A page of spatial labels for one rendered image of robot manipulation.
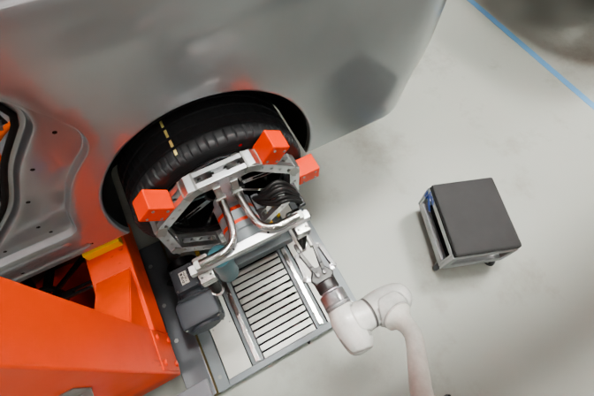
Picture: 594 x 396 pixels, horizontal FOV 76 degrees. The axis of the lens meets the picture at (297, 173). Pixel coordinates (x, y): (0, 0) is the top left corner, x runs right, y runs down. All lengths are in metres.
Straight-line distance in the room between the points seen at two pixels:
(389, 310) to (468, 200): 1.03
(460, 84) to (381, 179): 1.04
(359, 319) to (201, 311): 0.78
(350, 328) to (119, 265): 0.91
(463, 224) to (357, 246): 0.60
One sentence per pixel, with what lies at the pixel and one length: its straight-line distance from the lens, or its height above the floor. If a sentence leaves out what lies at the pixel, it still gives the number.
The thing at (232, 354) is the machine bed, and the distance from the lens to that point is 2.10.
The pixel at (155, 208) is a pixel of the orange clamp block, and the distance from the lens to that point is 1.20.
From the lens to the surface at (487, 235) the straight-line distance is 2.15.
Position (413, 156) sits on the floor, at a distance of 2.64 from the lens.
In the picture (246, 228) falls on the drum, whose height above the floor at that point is 0.91.
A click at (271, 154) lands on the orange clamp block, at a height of 1.13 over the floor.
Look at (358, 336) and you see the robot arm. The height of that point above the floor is 0.88.
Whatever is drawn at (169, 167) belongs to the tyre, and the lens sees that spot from 1.22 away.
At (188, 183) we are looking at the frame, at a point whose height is 1.12.
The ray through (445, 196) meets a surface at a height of 0.34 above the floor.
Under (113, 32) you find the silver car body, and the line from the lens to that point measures 0.93.
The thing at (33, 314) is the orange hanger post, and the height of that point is 1.42.
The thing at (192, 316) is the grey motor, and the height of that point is 0.41.
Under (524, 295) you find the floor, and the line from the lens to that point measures 2.53.
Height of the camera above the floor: 2.16
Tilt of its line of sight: 62 degrees down
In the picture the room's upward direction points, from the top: 1 degrees clockwise
